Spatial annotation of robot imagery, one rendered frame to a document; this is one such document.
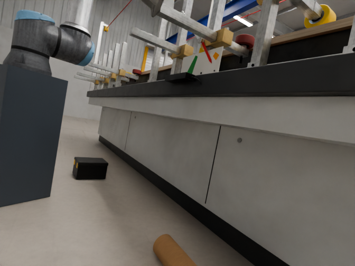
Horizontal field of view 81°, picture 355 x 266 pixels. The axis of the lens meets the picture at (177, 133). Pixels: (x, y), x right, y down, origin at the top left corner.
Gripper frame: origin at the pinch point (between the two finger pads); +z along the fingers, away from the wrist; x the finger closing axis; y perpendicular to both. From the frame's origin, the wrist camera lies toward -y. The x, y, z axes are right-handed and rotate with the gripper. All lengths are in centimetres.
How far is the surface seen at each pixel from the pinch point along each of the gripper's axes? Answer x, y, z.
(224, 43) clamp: 4.2, -27.1, -0.4
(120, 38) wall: -774, -170, -249
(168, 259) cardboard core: 13, -16, 76
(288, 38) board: 17.0, -45.8, -6.8
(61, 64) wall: -782, 5, -88
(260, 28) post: 20.2, -25.9, -1.1
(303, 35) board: 22, -46, -7
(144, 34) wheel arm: -23.5, -5.6, -1.8
